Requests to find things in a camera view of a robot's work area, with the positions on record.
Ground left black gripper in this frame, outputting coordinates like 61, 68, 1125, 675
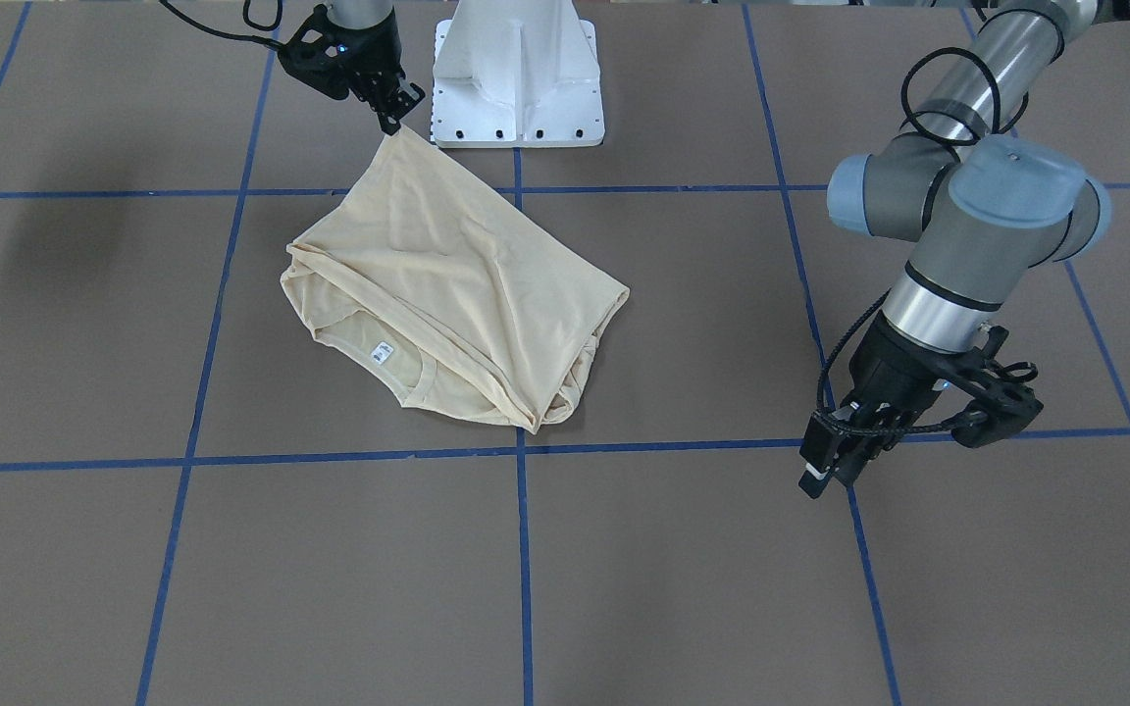
798, 314, 961, 499

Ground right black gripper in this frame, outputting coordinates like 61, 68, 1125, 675
304, 20, 426, 136

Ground beige printed t-shirt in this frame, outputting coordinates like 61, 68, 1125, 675
280, 128, 631, 433

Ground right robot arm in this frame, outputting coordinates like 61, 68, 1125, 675
297, 1, 425, 136

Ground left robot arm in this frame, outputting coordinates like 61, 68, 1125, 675
799, 1, 1130, 499

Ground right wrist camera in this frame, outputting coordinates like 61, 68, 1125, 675
277, 5, 344, 101

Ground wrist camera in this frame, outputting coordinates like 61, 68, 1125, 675
277, 5, 344, 101
950, 326, 1044, 448

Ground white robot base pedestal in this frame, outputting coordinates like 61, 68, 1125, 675
431, 1, 606, 149

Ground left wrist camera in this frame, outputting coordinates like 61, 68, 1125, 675
950, 326, 1044, 448

